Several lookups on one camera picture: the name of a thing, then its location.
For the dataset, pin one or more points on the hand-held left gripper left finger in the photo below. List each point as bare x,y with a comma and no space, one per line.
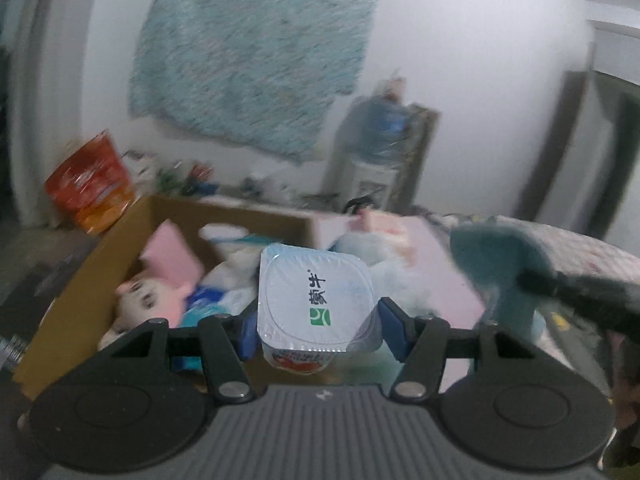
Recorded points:
248,337

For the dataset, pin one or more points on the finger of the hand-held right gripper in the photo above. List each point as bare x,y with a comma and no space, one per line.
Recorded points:
580,295

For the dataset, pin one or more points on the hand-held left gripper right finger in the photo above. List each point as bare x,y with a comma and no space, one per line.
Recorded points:
395,330

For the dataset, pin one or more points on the blue teal tissue pack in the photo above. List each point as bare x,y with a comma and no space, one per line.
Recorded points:
215,305

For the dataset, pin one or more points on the white yogurt cup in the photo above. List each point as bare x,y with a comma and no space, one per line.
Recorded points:
310,285

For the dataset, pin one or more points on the teal plush toy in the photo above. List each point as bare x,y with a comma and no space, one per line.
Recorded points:
500,260

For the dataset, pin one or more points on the brown cardboard box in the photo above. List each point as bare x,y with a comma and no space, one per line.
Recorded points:
75,310

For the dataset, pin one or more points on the grey quilted blanket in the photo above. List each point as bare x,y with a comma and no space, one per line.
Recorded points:
590,250

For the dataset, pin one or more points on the bed with pink sheet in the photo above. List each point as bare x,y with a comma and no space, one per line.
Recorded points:
440,280

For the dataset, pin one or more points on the white blue packet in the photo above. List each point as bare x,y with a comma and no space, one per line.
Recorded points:
235,260

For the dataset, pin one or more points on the pink white plush toy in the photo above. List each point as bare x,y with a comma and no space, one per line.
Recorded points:
145,300

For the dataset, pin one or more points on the pink foam pack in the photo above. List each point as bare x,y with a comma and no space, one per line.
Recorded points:
170,255

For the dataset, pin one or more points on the white water dispenser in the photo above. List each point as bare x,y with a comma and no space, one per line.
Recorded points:
375,180

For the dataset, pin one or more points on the white plastic bag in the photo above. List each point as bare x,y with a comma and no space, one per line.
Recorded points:
270,187

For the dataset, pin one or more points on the red drink cans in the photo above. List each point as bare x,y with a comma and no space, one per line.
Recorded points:
202,177

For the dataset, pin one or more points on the green bottles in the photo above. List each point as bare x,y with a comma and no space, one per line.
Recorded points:
172,180

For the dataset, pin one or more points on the crumpled white bag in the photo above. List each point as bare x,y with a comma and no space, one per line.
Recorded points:
139,167

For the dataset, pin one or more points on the purple grey suitcase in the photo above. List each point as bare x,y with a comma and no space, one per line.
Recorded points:
50,280

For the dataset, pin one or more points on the blue water bottle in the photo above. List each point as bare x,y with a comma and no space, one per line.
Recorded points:
385,120

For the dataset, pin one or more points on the red orange plastic bag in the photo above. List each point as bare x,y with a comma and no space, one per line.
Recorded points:
90,185

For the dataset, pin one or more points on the white curtain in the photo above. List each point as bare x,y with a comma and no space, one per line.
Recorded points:
45,110

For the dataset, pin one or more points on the dark door frame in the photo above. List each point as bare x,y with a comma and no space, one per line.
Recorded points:
600,135

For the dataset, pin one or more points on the teal wall hanging cloth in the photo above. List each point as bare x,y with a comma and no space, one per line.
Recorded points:
250,60

